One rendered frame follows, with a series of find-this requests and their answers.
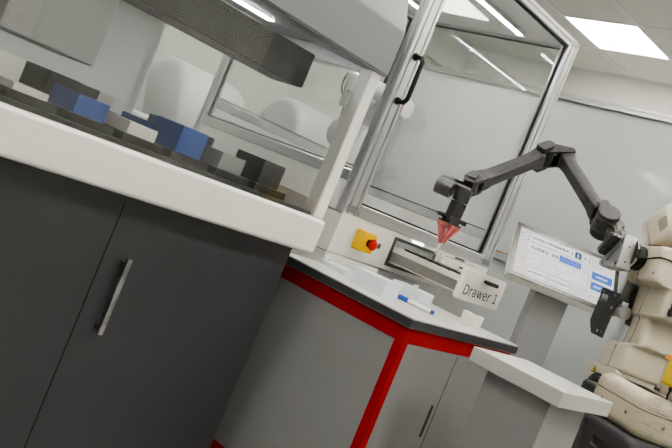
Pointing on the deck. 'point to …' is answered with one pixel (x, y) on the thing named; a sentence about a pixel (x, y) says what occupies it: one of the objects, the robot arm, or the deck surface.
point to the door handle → (413, 80)
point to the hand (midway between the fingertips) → (441, 241)
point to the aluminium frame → (379, 128)
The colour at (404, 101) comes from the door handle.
